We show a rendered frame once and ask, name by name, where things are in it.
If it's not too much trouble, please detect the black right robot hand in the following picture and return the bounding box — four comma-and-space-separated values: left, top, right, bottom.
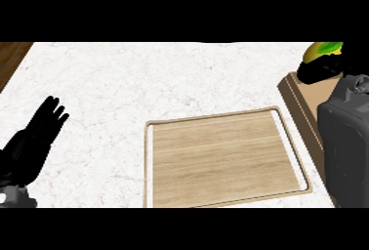
295, 42, 369, 86

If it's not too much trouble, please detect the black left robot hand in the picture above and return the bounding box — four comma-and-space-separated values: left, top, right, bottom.
0, 95, 72, 189

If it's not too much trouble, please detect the yellow green lemon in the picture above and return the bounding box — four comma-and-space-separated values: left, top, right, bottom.
301, 42, 343, 64

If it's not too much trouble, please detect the pale wooden tray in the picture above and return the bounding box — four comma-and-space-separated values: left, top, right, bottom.
143, 105, 314, 209

